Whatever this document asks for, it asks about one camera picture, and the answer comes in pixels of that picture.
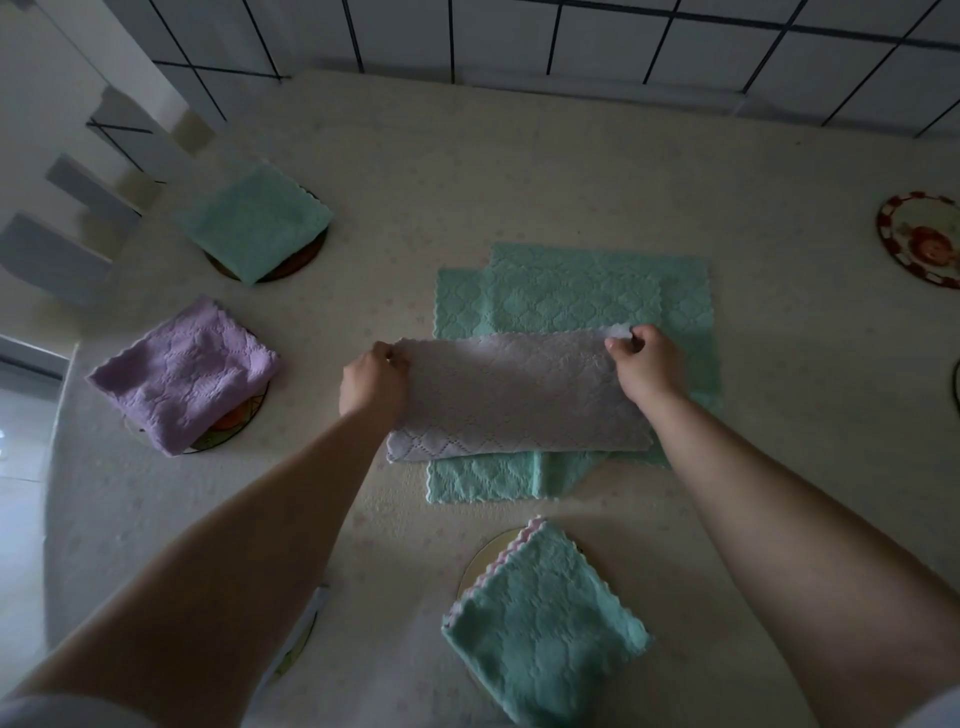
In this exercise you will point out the red rimmed small coaster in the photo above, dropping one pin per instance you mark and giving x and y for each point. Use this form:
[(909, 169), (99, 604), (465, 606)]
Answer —
[(922, 240)]

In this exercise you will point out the brown cartoon coaster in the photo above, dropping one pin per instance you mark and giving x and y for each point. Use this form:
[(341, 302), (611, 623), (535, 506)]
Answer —
[(304, 259)]

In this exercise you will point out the green cloth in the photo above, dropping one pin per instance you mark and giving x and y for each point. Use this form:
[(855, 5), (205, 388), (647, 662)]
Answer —
[(675, 292), (255, 221), (480, 480), (547, 637)]

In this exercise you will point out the person's left hand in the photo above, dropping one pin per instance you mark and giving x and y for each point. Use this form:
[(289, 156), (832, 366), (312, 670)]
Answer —
[(375, 382)]

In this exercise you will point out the green character round coaster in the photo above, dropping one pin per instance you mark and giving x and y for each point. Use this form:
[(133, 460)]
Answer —
[(296, 652)]

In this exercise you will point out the person's left forearm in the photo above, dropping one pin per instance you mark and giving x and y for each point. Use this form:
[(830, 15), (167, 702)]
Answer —
[(210, 585)]

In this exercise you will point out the cream speckled tablecloth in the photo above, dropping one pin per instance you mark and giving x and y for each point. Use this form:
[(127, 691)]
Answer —
[(787, 337)]

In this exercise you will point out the white slatted chair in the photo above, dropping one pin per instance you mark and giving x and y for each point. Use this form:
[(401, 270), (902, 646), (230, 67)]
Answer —
[(45, 75)]

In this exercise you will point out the person's right forearm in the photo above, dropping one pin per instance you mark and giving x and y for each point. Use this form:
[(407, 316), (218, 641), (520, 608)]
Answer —
[(810, 570)]

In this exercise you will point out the person's right hand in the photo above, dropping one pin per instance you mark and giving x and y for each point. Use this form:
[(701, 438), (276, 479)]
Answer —
[(649, 367)]

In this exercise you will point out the white cabinet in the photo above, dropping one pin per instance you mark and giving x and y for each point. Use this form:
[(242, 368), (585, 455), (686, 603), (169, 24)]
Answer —
[(30, 360)]

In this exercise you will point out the white cartoon coaster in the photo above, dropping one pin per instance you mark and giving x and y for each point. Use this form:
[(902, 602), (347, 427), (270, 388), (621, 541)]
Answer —
[(957, 386)]

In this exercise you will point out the person's white shirt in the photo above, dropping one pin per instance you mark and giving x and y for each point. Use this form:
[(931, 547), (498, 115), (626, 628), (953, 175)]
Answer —
[(45, 716)]

